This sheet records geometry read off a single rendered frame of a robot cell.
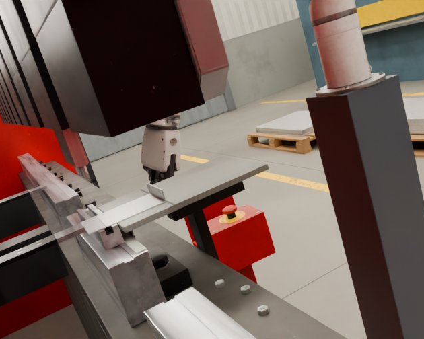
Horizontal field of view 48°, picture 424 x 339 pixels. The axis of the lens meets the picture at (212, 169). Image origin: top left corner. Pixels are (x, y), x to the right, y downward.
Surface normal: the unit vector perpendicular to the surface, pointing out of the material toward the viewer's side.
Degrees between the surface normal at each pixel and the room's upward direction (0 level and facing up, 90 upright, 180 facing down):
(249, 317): 0
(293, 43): 90
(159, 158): 76
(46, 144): 90
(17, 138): 90
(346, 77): 90
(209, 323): 0
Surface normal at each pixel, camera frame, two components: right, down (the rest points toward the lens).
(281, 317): -0.29, -0.93
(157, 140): -0.64, 0.08
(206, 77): 0.51, 0.72
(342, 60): -0.28, 0.32
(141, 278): 0.43, 0.09
